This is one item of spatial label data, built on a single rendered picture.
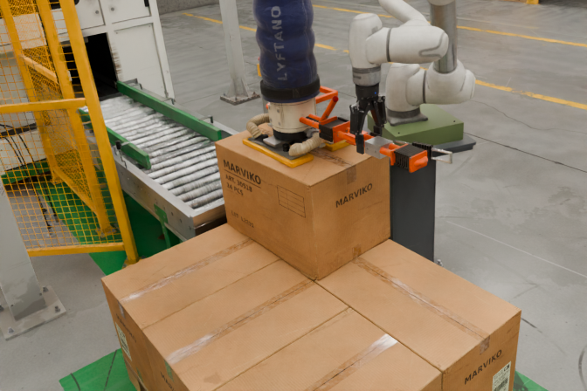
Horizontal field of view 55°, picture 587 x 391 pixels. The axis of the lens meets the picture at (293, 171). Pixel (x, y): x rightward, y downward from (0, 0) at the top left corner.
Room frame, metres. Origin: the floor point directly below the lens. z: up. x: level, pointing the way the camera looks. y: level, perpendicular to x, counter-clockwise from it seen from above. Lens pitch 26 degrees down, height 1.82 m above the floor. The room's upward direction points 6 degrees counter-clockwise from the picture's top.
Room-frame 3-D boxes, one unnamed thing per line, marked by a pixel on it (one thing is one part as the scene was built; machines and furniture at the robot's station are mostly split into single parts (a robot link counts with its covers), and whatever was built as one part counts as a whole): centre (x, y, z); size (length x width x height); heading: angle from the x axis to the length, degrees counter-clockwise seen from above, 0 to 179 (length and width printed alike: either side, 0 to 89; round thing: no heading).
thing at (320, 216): (2.04, -0.03, 0.74); 0.60 x 0.40 x 0.40; 38
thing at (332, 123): (1.84, -0.16, 1.07); 0.10 x 0.08 x 0.06; 125
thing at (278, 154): (1.99, 0.06, 0.97); 0.34 x 0.10 x 0.05; 35
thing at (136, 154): (3.44, 1.27, 0.60); 1.60 x 0.10 x 0.09; 35
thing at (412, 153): (1.55, -0.36, 1.07); 0.08 x 0.07 x 0.05; 35
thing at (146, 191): (3.12, 1.12, 0.50); 2.31 x 0.05 x 0.19; 35
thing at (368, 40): (1.70, -0.27, 1.41); 0.13 x 0.11 x 0.16; 68
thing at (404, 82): (2.50, -0.56, 1.00); 0.18 x 0.16 x 0.22; 68
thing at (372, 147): (1.66, -0.28, 1.07); 0.07 x 0.07 x 0.04; 35
